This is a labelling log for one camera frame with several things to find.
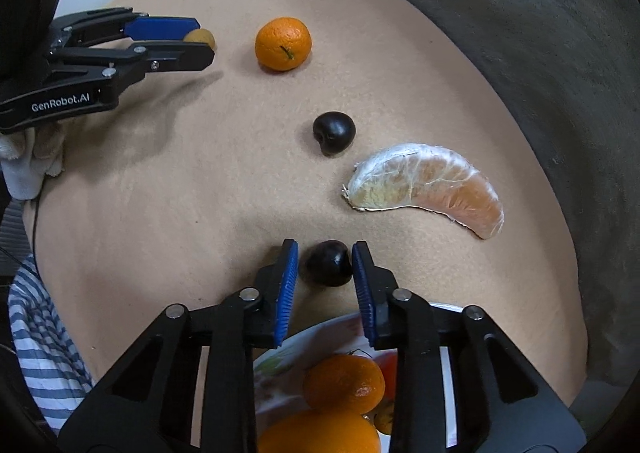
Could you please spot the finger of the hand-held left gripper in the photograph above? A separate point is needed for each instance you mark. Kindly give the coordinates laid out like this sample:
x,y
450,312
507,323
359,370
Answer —
x,y
180,55
160,27

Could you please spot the person's left hand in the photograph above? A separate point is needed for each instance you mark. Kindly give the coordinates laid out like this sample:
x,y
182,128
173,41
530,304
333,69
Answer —
x,y
25,173

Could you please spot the dark cherry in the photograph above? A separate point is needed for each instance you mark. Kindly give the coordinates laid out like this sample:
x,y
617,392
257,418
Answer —
x,y
334,133
327,263

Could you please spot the small mandarin orange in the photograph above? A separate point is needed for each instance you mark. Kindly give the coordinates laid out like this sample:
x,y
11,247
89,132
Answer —
x,y
385,420
283,44
345,383

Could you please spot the grey blanket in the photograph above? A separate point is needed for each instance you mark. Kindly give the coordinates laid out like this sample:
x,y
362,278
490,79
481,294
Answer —
x,y
525,58

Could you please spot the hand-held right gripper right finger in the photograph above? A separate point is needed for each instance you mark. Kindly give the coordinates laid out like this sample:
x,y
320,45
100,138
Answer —
x,y
361,293

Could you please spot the large orange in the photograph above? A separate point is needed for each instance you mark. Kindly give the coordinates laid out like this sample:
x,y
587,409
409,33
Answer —
x,y
320,433

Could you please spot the peeled pomelo segment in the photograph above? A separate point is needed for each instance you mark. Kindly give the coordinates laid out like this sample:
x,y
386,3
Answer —
x,y
430,188

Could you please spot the blue striped clothing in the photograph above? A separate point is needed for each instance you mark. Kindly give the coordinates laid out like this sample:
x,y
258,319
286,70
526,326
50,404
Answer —
x,y
40,333

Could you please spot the red cherry tomato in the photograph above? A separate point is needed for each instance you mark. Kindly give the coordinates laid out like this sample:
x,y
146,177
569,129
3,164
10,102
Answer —
x,y
390,373

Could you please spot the white floral plate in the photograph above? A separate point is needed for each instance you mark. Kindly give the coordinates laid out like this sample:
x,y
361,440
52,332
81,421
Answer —
x,y
280,378

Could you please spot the brown longan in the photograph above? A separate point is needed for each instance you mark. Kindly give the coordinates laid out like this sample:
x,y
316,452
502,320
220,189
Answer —
x,y
202,38

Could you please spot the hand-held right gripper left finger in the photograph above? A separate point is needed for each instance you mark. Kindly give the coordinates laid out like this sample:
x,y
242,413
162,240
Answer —
x,y
287,293

